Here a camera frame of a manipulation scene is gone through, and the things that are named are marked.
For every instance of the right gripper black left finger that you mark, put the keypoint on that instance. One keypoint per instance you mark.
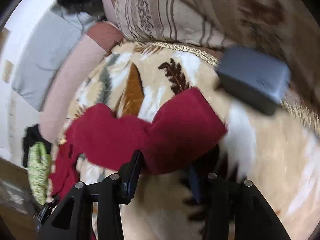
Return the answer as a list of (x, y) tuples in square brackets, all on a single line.
[(72, 217)]

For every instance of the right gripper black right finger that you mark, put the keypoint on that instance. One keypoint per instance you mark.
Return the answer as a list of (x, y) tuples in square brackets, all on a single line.
[(228, 208)]

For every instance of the dark red knit sweater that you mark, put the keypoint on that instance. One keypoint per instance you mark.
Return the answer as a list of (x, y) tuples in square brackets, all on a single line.
[(183, 129)]

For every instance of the green white patterned cloth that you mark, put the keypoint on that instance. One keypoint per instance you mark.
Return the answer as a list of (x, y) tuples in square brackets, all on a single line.
[(39, 168)]

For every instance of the cream floral fleece blanket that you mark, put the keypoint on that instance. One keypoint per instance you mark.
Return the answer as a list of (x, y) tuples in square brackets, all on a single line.
[(279, 154)]

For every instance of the black garment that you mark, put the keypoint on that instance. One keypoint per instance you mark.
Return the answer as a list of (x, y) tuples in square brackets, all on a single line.
[(32, 135)]

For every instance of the dark blue-grey box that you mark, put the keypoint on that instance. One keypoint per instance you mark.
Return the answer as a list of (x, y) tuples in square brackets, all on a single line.
[(255, 78)]

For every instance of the pink quilted bedsheet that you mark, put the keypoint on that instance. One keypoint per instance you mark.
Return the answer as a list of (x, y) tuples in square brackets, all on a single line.
[(88, 52)]

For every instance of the grey pillow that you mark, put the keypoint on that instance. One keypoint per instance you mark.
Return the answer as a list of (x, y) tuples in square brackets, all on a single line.
[(52, 40)]

